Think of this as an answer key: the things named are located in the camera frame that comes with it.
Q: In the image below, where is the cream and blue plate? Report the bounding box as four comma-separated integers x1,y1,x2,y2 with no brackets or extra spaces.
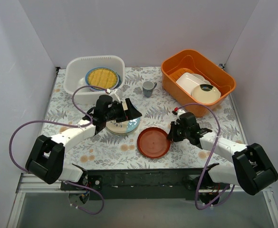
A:
106,117,141,135

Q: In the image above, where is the white round plate in bin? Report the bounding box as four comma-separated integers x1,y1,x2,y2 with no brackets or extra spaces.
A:
192,73,211,85

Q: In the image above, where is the purple cable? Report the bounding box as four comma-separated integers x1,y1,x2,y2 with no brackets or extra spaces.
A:
176,102,236,211
9,85,112,215

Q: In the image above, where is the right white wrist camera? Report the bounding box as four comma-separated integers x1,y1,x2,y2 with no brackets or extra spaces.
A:
172,107,186,124

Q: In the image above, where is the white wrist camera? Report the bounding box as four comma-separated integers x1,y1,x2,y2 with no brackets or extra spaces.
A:
105,88,123,103
172,107,186,124

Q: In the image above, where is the white plastic bin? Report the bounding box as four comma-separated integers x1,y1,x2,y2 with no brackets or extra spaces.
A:
63,55,125,98

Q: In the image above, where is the orange plastic bin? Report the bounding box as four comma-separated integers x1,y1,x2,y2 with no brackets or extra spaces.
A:
161,49,236,117

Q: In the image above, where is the white rectangular dish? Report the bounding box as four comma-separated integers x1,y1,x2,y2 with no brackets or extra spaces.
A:
176,72,204,95

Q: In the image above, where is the red-brown plastic plate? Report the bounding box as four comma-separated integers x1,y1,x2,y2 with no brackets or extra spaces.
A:
137,127,171,159

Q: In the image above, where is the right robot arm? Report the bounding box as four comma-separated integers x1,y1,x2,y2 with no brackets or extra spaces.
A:
167,110,278,195

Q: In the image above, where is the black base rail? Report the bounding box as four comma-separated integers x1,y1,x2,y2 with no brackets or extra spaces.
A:
60,166,234,202

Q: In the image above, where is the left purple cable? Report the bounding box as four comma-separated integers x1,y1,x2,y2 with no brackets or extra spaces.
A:
9,85,112,215

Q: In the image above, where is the woven bamboo tray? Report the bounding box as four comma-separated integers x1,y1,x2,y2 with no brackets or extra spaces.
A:
88,67,119,87

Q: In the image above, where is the light blue bear plate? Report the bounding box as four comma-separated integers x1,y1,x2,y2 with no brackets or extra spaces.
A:
85,67,122,92

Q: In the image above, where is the grey ceramic mug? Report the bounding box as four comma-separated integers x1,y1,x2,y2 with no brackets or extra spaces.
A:
142,81,157,98

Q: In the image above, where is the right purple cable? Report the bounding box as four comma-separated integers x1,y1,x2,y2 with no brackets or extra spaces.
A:
176,102,236,211

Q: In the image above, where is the aluminium frame profile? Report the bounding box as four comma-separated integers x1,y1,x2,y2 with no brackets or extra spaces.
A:
7,172,63,228

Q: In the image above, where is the cream round plate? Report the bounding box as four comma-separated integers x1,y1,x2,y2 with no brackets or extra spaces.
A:
192,84,221,104

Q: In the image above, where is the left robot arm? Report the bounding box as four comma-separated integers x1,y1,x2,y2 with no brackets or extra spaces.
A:
25,95,142,190

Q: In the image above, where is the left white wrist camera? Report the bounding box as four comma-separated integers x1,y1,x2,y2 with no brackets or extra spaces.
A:
105,88,123,103

